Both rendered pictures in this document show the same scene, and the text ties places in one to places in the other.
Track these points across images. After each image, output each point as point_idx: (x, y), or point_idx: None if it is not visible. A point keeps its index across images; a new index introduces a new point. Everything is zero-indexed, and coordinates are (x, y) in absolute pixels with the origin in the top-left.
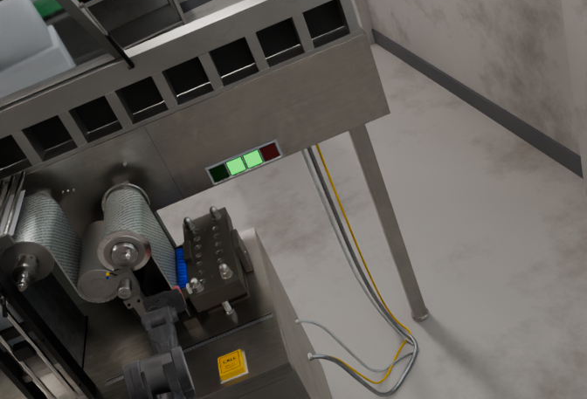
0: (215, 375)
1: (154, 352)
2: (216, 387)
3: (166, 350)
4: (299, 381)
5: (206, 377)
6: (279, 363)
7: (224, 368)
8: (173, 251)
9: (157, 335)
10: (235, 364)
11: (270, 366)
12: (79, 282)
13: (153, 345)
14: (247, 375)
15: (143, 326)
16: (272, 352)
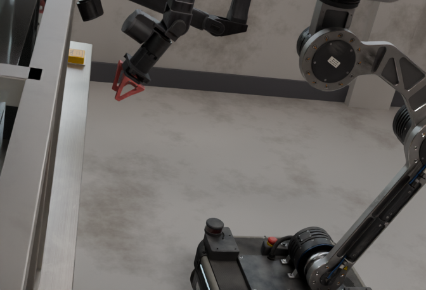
0: (73, 65)
1: None
2: (85, 68)
3: None
4: None
5: (70, 68)
6: (90, 46)
7: (77, 54)
8: None
9: None
10: (79, 51)
11: (89, 49)
12: None
13: None
14: (88, 57)
15: None
16: (76, 46)
